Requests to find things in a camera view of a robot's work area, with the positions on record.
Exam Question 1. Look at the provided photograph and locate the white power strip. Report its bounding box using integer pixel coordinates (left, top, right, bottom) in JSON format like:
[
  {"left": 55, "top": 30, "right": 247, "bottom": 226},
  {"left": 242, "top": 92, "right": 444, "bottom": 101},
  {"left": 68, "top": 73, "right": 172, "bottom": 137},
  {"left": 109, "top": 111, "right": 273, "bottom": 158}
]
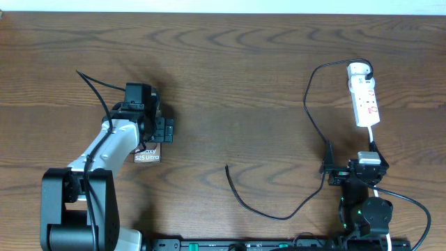
[{"left": 348, "top": 75, "right": 380, "bottom": 128}]

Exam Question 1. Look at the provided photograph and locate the black USB charging cable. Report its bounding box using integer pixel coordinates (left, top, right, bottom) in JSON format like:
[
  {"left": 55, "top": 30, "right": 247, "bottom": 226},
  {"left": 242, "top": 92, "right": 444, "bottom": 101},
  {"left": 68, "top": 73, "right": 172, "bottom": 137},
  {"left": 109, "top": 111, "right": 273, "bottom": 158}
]
[{"left": 224, "top": 58, "right": 374, "bottom": 221}]

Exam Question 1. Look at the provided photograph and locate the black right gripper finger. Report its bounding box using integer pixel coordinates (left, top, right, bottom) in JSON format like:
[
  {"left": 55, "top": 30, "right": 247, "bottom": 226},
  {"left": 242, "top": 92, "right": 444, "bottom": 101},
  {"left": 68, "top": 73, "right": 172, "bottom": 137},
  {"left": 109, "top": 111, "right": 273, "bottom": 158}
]
[
  {"left": 369, "top": 140, "right": 390, "bottom": 168},
  {"left": 322, "top": 140, "right": 335, "bottom": 167}
]

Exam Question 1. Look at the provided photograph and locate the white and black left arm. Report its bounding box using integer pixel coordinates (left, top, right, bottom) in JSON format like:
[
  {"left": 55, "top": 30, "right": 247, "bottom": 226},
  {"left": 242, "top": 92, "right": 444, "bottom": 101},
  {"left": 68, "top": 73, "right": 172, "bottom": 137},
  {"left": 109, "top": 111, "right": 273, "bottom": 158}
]
[{"left": 40, "top": 83, "right": 174, "bottom": 251}]

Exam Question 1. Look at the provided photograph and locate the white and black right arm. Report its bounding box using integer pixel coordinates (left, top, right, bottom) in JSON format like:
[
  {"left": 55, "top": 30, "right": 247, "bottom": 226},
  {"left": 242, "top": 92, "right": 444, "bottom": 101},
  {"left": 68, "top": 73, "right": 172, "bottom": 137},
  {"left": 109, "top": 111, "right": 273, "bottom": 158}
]
[{"left": 321, "top": 142, "right": 393, "bottom": 238}]

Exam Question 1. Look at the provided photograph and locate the white USB wall charger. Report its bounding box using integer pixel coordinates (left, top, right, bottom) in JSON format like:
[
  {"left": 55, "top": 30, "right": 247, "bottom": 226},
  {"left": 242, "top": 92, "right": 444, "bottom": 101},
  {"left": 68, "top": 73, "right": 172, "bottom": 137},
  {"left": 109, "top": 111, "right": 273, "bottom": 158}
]
[{"left": 347, "top": 62, "right": 374, "bottom": 80}]

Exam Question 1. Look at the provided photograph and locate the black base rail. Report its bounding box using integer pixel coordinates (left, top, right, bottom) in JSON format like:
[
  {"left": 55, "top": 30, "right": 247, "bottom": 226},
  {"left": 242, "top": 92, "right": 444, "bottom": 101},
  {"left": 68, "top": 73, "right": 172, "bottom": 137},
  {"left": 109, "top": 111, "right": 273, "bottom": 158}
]
[{"left": 151, "top": 237, "right": 412, "bottom": 251}]

